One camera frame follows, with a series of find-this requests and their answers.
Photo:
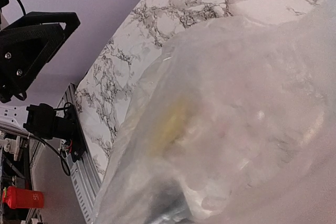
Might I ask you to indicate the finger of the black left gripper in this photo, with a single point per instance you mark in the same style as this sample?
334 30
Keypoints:
27 45

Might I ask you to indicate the clear zip top bag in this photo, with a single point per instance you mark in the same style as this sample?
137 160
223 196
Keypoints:
260 144

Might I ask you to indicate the small yellow fake corn cob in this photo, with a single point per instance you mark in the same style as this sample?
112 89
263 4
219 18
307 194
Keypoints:
171 124

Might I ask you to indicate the red cylindrical bottle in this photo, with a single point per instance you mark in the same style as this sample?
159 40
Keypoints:
17 198

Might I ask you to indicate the aluminium front rail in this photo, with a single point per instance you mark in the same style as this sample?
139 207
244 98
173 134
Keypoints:
84 177

